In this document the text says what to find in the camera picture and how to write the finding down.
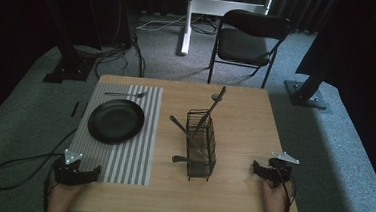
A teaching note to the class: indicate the black tape strip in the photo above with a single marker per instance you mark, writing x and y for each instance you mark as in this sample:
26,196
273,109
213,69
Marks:
75,109
83,109

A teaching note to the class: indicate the black folding chair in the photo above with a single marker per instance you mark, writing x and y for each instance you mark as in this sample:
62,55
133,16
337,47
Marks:
247,46

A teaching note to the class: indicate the person's right hand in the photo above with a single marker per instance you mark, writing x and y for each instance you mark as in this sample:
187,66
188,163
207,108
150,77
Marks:
274,200

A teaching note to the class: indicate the person's left hand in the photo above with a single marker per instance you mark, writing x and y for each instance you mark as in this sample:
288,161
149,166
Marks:
63,192

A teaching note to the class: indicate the black metal stand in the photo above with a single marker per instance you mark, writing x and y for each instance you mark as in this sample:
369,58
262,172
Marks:
67,57
307,91

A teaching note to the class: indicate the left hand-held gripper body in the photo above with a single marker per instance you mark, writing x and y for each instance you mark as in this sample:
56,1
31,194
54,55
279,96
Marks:
67,174

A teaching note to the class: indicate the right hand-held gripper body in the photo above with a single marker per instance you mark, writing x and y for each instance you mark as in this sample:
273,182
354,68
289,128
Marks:
280,171

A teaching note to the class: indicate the silver fork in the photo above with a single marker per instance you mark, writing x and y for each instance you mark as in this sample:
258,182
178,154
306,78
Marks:
126,94

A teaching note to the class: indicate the black round plate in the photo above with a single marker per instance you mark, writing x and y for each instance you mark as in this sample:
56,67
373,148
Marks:
115,121

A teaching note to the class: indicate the dark curtain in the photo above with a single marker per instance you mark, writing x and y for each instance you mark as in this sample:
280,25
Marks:
303,10

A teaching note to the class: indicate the white desk frame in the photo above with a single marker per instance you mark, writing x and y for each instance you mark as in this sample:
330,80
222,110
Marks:
196,6

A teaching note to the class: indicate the grey striped placemat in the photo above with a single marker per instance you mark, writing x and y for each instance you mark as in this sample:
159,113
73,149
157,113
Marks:
128,162

